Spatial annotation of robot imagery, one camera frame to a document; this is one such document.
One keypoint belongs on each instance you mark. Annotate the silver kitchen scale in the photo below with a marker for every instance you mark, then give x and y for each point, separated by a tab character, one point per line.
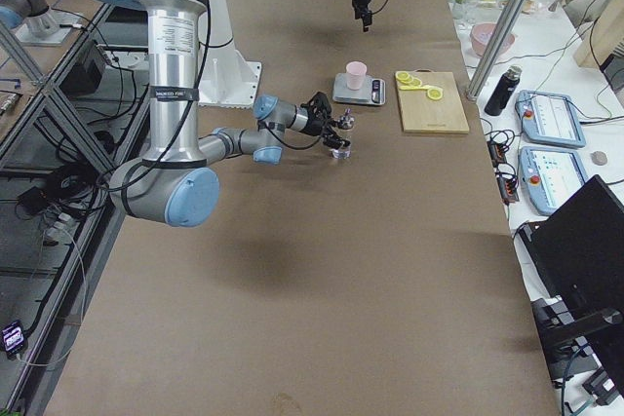
372	93

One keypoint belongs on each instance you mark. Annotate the glass sauce bottle metal spout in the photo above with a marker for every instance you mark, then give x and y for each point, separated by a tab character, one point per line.
344	129

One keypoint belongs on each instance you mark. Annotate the far blue teach pendant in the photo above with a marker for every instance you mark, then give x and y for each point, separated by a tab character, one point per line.
550	119

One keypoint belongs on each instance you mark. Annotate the aluminium frame post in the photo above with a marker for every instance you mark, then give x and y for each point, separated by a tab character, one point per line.
494	47

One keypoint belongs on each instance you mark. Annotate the black monitor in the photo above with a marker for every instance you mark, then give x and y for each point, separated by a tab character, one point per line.
578	254

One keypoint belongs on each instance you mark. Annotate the blue teach pendant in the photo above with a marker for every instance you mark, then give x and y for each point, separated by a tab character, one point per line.
550	119
551	176

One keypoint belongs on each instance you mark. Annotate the pink plastic cup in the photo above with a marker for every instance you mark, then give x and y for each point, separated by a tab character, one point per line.
356	73

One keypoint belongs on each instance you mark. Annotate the black thermos bottle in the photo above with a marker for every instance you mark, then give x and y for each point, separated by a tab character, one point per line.
503	91

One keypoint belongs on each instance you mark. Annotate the near blue teach pendant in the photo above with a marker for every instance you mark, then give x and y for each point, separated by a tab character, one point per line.
551	176

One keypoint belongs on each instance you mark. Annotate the black power strip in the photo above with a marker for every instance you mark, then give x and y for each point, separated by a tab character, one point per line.
505	173

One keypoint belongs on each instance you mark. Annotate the clear wine glass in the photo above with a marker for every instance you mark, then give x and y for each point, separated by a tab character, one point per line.
467	14

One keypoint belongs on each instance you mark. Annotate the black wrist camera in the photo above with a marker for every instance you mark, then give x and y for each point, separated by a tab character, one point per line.
318	104

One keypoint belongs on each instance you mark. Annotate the bamboo cutting board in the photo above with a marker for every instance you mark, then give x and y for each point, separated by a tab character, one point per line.
419	114

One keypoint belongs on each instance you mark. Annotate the yellow plastic knife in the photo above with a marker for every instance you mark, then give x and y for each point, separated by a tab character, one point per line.
408	88

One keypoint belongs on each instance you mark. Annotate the lemon slice by knife blade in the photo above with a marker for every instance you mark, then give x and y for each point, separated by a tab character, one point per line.
435	93

